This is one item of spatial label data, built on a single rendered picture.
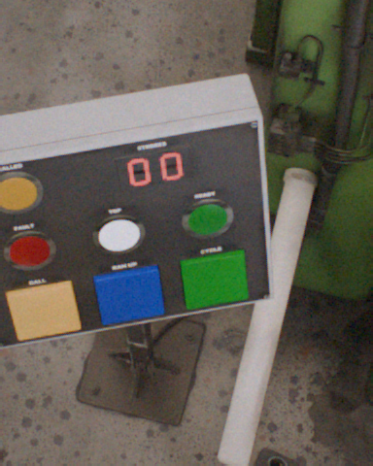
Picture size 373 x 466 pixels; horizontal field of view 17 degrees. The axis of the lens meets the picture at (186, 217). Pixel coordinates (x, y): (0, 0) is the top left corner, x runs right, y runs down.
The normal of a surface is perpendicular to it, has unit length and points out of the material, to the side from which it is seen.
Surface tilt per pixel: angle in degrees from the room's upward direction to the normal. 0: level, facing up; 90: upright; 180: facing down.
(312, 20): 90
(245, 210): 60
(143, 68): 0
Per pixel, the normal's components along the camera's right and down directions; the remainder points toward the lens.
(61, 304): 0.16, 0.65
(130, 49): 0.00, -0.31
